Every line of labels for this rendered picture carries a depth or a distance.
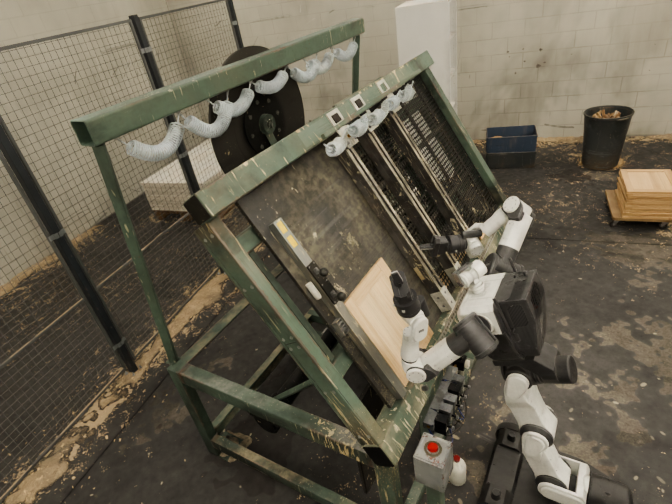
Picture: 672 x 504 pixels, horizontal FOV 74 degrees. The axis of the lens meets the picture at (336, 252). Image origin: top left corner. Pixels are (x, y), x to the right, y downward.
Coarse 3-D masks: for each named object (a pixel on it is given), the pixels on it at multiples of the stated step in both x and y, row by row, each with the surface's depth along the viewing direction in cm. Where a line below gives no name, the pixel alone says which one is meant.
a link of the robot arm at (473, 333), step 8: (472, 320) 162; (464, 328) 162; (472, 328) 161; (480, 328) 162; (448, 336) 169; (456, 336) 165; (464, 336) 162; (472, 336) 161; (480, 336) 160; (488, 336) 161; (448, 344) 167; (456, 344) 164; (464, 344) 163; (472, 344) 161; (480, 344) 159; (488, 344) 159; (456, 352) 166; (464, 352) 165; (472, 352) 163; (480, 352) 160
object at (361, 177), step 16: (336, 112) 212; (352, 144) 213; (352, 160) 215; (352, 176) 221; (368, 176) 220; (368, 192) 221; (384, 208) 221; (384, 224) 227; (400, 224) 226; (400, 240) 227; (416, 256) 228; (432, 272) 233; (432, 288) 234; (448, 304) 234
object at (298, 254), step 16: (272, 224) 176; (304, 256) 181; (304, 272) 182; (320, 288) 182; (336, 304) 185; (352, 320) 188; (352, 336) 189; (368, 352) 189; (384, 368) 193; (400, 384) 196
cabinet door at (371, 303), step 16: (368, 272) 209; (384, 272) 215; (368, 288) 204; (384, 288) 212; (352, 304) 194; (368, 304) 201; (384, 304) 208; (368, 320) 198; (384, 320) 205; (400, 320) 213; (368, 336) 195; (384, 336) 202; (400, 336) 209; (384, 352) 199; (400, 352) 206; (400, 368) 202
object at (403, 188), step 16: (368, 112) 230; (368, 128) 226; (368, 144) 233; (384, 160) 234; (384, 176) 239; (400, 176) 239; (400, 192) 239; (416, 208) 240; (416, 224) 245; (432, 224) 246; (448, 256) 247; (448, 272) 252
